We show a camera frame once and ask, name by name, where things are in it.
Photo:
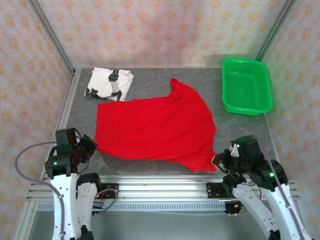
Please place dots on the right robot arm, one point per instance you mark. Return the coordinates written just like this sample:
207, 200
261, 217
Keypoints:
250, 202

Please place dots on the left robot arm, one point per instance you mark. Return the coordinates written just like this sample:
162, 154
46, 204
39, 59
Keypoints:
65, 200

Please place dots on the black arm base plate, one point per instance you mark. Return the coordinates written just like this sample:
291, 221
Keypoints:
110, 191
215, 190

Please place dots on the aluminium frame leg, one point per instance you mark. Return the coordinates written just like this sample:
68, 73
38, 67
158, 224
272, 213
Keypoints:
25, 220

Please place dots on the red printed t-shirt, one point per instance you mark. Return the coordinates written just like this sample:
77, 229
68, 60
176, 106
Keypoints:
155, 130

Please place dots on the white and black folded t-shirt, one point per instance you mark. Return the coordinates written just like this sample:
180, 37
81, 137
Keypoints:
100, 80

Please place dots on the aluminium frame post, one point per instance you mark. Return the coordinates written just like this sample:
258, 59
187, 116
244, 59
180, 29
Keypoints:
275, 27
50, 35

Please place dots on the green plastic basket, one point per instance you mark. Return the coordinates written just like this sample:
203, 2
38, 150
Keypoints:
245, 87

